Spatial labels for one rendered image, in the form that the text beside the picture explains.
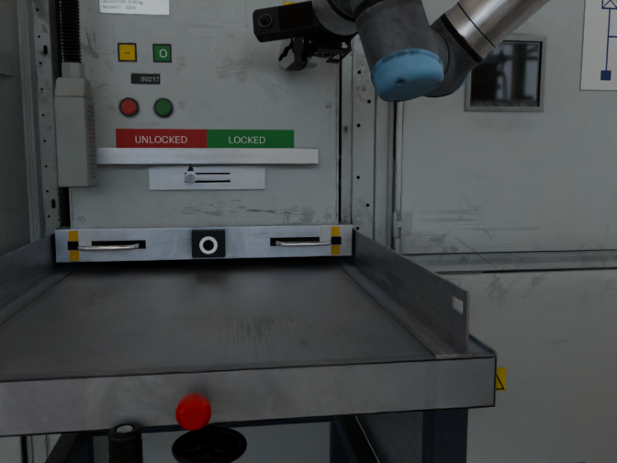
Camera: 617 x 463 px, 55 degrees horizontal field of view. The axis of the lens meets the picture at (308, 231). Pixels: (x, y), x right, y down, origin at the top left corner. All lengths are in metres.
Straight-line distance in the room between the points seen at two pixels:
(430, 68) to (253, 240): 0.49
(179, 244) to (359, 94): 0.49
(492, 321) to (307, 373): 0.85
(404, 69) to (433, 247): 0.62
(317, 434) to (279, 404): 0.79
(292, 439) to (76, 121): 0.81
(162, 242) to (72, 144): 0.24
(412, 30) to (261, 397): 0.48
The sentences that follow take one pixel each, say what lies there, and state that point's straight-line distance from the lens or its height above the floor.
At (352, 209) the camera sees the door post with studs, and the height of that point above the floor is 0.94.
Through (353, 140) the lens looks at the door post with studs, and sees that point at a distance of 1.27.
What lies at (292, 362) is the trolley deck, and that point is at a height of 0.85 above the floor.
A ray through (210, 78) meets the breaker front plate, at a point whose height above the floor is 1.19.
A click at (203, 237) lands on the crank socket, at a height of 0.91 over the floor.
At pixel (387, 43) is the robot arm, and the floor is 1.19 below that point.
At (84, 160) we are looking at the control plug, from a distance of 1.01.
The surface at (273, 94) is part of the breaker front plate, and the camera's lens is 1.11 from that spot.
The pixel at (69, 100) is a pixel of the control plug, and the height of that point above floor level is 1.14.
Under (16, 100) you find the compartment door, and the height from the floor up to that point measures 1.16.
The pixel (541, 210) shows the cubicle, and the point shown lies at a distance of 1.41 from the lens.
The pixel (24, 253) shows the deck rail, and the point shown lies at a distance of 1.00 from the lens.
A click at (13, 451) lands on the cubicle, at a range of 1.43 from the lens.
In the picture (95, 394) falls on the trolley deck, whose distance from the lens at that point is 0.61.
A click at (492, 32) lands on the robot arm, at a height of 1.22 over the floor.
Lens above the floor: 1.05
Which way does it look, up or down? 7 degrees down
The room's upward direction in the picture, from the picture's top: straight up
